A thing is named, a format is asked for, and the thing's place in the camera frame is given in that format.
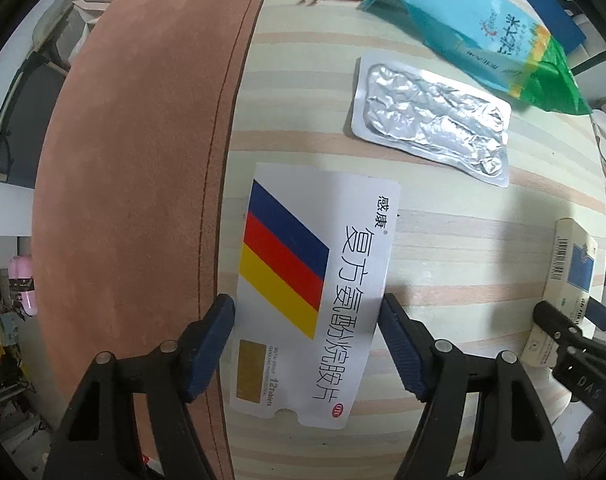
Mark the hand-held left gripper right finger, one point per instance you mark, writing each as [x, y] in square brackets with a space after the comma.
[403, 350]

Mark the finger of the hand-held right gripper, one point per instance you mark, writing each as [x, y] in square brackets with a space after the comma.
[605, 314]
[555, 322]

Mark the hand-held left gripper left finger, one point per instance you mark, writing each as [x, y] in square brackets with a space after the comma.
[210, 345]

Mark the blue white medicine box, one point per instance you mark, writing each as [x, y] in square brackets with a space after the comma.
[570, 270]

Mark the white striped medicine box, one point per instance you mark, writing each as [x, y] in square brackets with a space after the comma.
[308, 285]

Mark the person's right forearm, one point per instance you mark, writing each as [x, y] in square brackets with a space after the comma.
[603, 450]

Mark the striped cat print tablecloth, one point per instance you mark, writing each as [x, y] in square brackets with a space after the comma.
[148, 185]

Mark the pink plastic item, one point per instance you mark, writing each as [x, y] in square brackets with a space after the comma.
[23, 285]

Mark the cluttered shelf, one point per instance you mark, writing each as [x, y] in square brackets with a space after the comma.
[3, 330]

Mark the silver foil blister pack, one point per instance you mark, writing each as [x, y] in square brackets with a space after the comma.
[428, 115]

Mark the teal green snack bag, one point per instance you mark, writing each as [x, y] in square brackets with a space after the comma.
[463, 25]

